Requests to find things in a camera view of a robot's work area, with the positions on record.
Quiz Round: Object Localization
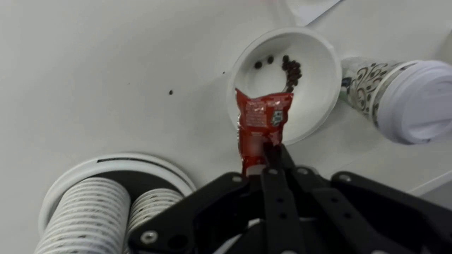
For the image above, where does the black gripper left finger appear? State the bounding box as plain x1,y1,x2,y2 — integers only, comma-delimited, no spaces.
127,172,262,254

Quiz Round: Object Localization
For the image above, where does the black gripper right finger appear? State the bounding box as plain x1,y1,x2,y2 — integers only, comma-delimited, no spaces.
264,146,452,254

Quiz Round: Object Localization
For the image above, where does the red sachet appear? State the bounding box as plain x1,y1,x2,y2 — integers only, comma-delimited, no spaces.
236,91,294,174

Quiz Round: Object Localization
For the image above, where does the short paper cup stack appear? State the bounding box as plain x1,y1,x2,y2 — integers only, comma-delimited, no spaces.
127,188,183,236

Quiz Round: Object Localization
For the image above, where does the tall paper cup stack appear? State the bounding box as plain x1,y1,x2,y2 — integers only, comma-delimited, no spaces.
34,178,130,254

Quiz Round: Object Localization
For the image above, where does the white bowl with coffee beans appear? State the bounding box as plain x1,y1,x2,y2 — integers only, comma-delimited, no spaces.
226,27,342,146

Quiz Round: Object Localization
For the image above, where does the patterned paper cup with lid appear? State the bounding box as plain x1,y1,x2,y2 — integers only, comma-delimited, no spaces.
340,57,452,146

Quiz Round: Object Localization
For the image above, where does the white napkin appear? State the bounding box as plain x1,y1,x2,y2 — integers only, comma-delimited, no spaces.
285,0,342,27

